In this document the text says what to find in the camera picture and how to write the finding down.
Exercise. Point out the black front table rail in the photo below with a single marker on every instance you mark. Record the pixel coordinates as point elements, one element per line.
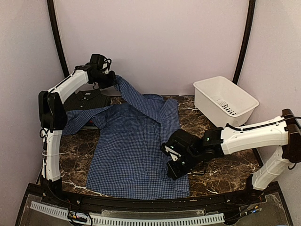
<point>94,203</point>

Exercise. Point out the white slotted cable duct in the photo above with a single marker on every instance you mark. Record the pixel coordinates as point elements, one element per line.
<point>111,218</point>

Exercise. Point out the blue checked long sleeve shirt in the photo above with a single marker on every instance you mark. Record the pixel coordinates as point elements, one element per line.
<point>128,161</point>

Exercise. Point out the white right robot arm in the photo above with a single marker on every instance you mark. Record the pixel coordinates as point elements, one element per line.
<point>283,132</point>

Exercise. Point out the black striped folded shirt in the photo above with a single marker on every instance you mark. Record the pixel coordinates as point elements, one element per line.
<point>86,100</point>

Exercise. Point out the black left frame post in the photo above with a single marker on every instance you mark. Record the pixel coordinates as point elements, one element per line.
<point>57,38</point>

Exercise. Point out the black frame post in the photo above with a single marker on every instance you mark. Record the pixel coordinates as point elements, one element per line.
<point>57,38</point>
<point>245,41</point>

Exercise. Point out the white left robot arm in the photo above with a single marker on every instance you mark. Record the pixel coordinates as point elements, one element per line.
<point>52,114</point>

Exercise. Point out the white plastic basket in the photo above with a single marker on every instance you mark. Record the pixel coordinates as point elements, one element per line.
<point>223,102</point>

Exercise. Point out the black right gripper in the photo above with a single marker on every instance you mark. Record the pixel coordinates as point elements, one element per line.
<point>176,173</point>

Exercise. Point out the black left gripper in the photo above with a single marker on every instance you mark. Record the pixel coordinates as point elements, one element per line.
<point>111,82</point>

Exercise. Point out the black right frame post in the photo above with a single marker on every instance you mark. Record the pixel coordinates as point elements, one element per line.
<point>245,41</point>

